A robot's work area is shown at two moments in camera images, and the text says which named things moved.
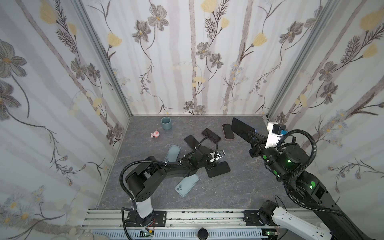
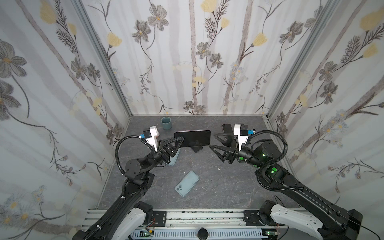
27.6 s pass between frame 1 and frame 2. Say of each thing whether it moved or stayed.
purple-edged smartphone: stayed
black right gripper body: moved
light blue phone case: stayed
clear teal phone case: stayed
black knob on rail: stayed
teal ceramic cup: stayed
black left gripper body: moved
